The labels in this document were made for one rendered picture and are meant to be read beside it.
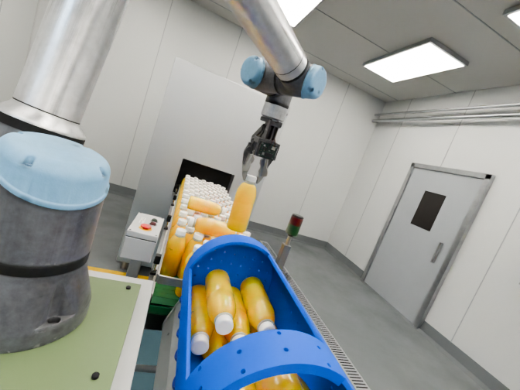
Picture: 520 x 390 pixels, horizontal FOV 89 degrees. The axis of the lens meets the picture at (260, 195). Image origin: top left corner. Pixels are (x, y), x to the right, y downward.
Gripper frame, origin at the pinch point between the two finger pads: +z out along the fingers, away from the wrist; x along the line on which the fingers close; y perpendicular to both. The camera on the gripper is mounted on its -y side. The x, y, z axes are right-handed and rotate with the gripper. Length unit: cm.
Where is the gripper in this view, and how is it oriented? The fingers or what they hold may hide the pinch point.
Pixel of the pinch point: (251, 177)
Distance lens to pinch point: 89.2
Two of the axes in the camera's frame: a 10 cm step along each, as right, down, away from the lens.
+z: -3.1, 9.1, 2.7
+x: 9.2, 2.2, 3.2
